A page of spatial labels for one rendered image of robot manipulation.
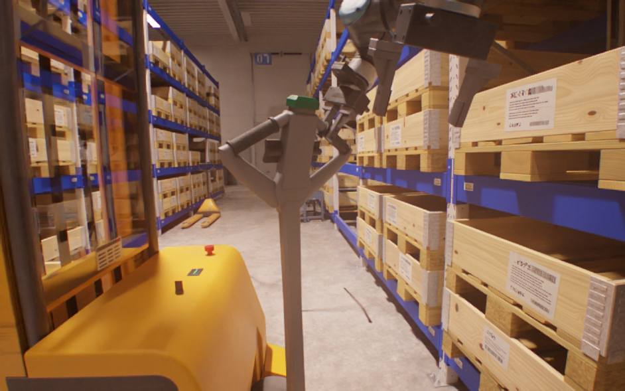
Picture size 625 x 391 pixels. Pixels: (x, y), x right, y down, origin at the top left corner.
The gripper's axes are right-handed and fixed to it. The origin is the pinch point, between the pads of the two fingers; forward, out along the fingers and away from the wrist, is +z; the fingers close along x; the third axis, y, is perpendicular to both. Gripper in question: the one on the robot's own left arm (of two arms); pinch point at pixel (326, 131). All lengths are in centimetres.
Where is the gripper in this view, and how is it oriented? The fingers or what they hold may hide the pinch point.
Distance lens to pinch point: 88.2
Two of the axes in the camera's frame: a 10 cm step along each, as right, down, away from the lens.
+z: -5.1, 8.6, -0.4
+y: 5.8, 3.7, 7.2
